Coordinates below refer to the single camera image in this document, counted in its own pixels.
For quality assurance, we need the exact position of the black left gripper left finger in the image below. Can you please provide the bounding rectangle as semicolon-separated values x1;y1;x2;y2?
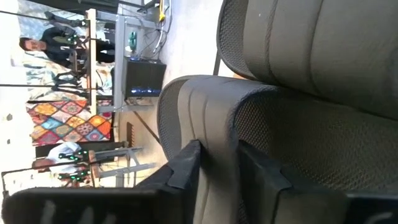
133;139;203;224

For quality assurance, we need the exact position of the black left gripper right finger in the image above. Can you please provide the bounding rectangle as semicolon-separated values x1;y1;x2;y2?
238;139;348;224

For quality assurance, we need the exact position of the black computer tower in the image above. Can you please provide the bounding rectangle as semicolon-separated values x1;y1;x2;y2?
121;56;168;100

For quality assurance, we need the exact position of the person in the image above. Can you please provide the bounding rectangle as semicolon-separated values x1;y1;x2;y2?
18;26;116;68
30;142;83;175

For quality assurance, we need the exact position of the colourful patchwork quilt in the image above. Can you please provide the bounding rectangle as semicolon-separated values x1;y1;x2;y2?
25;98;114;147

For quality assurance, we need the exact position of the green bottle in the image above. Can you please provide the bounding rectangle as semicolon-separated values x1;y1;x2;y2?
128;30;139;52

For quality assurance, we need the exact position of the yellow tool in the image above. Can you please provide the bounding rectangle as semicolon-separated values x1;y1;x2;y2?
158;0;167;23

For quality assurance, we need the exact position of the wooden table grey frame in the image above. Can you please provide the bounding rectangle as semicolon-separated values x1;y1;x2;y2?
88;146;158;189
85;8;157;114

